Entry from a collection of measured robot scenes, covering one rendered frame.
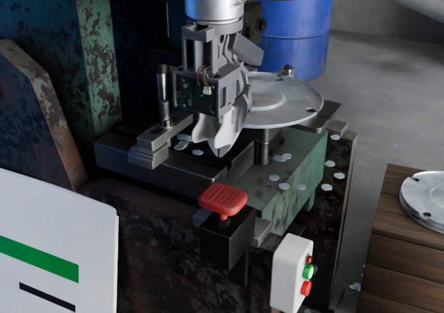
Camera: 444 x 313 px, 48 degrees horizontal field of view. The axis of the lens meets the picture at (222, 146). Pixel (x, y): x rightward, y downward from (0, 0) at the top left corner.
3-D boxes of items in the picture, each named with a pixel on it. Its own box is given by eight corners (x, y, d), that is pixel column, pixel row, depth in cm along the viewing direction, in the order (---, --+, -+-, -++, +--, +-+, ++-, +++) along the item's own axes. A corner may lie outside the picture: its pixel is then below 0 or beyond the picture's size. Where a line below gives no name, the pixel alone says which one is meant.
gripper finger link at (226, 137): (203, 170, 72) (202, 111, 67) (223, 152, 76) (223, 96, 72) (222, 175, 70) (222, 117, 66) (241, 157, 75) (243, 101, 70)
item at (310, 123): (335, 155, 112) (343, 101, 106) (314, 185, 102) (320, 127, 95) (238, 131, 123) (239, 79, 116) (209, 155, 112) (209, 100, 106)
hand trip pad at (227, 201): (249, 228, 84) (250, 191, 80) (232, 249, 79) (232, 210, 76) (213, 216, 87) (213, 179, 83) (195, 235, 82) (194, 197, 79)
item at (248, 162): (299, 117, 131) (300, 96, 128) (213, 205, 97) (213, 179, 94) (201, 95, 144) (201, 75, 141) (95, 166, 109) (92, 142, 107)
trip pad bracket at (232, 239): (253, 285, 95) (256, 201, 86) (228, 320, 88) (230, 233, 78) (226, 274, 98) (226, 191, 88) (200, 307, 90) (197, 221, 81)
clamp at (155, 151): (197, 135, 109) (196, 91, 104) (152, 170, 97) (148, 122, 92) (175, 129, 112) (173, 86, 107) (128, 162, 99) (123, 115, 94)
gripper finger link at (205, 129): (185, 164, 73) (183, 107, 68) (205, 147, 77) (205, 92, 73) (203, 170, 72) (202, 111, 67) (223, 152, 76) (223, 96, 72)
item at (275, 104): (162, 109, 103) (162, 105, 103) (228, 67, 125) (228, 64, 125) (291, 142, 91) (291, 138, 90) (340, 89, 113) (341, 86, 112)
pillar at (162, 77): (170, 112, 113) (167, 53, 106) (164, 115, 111) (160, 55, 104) (162, 110, 113) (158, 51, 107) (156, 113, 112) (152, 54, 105)
